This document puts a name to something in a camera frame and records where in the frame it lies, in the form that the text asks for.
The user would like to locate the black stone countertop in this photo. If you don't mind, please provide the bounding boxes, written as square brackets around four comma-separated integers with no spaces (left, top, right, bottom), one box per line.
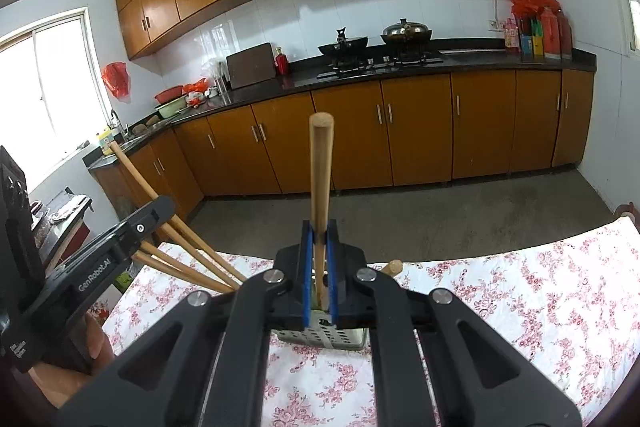
[115,38,597,152]

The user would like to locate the lower wooden base cabinets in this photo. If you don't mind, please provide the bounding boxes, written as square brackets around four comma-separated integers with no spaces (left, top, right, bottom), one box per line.
[92,69,594,218]

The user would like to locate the bamboo chopstick group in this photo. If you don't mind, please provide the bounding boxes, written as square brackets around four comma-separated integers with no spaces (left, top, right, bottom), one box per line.
[309,112,334,311]
[154,225,241,292]
[108,141,246,293]
[139,239,237,293]
[381,259,404,277]
[134,251,232,294]

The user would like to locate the person's left hand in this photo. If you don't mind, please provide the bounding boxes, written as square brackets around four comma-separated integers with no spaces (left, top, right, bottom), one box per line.
[28,313,115,409]

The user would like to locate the red bottle on counter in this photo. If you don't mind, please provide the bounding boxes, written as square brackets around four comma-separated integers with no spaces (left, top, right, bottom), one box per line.
[274,46,288,76]

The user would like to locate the left window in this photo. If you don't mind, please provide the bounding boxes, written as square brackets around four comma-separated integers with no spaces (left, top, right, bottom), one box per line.
[1,8,111,190]

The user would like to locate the gas stove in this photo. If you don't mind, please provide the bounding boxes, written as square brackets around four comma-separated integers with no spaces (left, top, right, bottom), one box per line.
[317,51,444,80]

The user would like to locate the pink labelled bottle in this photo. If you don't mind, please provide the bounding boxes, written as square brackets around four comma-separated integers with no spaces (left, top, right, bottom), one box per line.
[503,16,520,53]

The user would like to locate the green perforated utensil holder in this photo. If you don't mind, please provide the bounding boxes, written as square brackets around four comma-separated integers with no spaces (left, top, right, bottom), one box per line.
[271,271,371,351]

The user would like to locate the lidded black wok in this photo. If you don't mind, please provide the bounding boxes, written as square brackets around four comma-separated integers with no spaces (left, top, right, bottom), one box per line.
[381,17,432,46]

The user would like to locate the yellow detergent bottle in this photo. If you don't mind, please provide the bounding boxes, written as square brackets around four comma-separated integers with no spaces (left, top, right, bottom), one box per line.
[98,128,118,156]

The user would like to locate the black wok with handle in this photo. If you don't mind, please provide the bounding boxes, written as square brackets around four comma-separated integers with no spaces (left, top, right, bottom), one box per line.
[319,27,369,61]

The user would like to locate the red plastic bag on wall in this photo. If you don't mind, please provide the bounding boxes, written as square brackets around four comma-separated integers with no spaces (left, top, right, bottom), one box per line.
[101,62,130,101]

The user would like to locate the floral red white tablecloth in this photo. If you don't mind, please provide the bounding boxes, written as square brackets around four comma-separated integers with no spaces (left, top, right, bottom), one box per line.
[86,218,640,427]

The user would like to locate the dark wooden cutting board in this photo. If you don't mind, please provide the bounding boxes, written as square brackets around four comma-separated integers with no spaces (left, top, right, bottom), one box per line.
[227,42,277,90]

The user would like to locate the red basin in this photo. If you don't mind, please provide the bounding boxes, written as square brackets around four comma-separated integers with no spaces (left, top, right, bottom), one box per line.
[154,86,182,105]

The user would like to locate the red bag over condiments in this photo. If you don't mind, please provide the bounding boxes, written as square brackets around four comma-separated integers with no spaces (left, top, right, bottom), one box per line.
[510,0,561,18]

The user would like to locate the orange oil bottle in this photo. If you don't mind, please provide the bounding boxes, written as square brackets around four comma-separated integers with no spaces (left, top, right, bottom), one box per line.
[540,6,561,60]

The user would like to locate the green enamel basin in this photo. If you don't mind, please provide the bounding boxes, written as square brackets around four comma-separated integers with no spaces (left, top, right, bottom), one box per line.
[156,96,188,119]

